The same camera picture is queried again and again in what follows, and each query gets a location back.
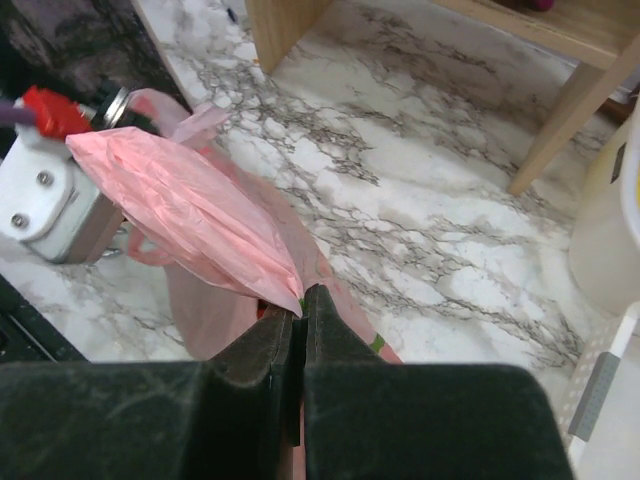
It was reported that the white vegetable basket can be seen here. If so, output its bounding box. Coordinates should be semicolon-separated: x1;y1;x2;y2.
569;109;639;315

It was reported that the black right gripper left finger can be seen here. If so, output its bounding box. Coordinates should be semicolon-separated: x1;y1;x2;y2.
1;310;300;479

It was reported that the canvas tote bag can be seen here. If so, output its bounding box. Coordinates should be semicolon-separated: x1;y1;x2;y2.
1;0;188;107

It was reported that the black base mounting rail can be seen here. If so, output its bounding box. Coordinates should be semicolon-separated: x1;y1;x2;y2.
0;277;86;363

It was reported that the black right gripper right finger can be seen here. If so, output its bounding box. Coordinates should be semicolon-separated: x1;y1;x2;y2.
304;285;573;479

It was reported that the pink plastic grocery bag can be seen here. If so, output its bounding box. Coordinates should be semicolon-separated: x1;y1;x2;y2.
64;88;406;480

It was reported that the wooden shelf unit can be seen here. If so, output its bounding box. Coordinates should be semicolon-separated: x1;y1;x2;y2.
247;1;639;195

